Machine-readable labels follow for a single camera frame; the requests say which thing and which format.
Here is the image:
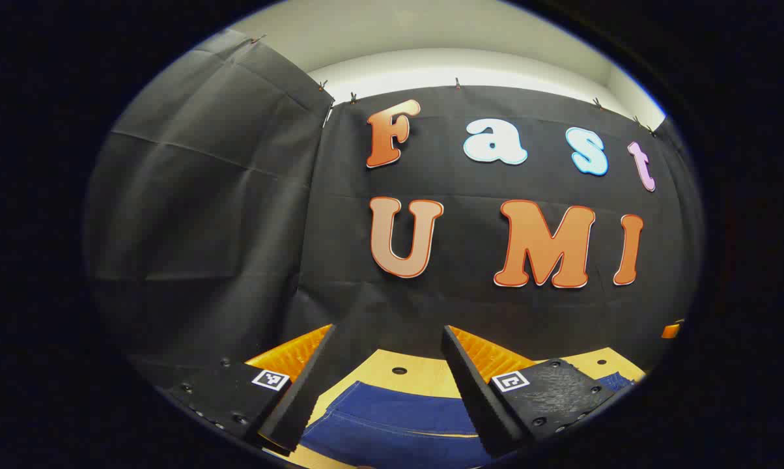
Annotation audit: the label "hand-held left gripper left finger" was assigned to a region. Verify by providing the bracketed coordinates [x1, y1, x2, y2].
[167, 324, 338, 455]

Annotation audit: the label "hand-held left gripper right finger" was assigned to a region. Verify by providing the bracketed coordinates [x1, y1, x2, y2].
[441, 325, 637, 459]

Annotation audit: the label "blue denim jeans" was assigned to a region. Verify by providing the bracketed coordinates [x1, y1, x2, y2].
[299, 371, 634, 469]

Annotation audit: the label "black backdrop cloth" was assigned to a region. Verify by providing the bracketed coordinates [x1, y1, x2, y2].
[281, 85, 705, 385]
[86, 27, 335, 391]

